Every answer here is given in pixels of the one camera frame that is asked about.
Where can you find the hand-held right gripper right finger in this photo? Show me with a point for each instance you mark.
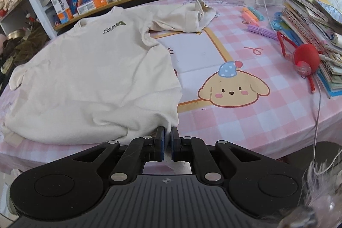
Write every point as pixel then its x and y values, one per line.
pixel 175 145

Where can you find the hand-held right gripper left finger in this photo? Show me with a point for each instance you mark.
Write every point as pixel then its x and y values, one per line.
pixel 160 145

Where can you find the cream t-shirt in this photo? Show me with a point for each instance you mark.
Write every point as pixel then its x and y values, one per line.
pixel 93 70

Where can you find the purple stick bundle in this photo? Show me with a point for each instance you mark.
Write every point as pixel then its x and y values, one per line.
pixel 263 31

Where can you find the orange stick bundle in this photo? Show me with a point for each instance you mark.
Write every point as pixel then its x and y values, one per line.
pixel 249 15

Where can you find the pale fluffy fur trim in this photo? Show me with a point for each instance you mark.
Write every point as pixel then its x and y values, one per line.
pixel 320 190

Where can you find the teal stick bundle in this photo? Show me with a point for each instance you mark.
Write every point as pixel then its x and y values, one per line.
pixel 257 13

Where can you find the white orange long box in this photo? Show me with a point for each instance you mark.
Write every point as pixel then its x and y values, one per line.
pixel 93 4

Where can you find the blue plastic clip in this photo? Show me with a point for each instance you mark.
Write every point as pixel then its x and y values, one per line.
pixel 277 21

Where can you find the brown cloth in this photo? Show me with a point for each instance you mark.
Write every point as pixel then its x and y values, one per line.
pixel 29 43

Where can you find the white orange upright box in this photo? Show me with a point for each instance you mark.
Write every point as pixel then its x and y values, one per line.
pixel 62 8

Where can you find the cream woven belt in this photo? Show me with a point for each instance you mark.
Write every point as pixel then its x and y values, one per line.
pixel 6 65

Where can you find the stack of notebooks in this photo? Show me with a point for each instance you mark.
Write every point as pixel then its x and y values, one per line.
pixel 307 30

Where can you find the gold round tin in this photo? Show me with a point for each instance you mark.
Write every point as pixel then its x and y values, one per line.
pixel 15 34

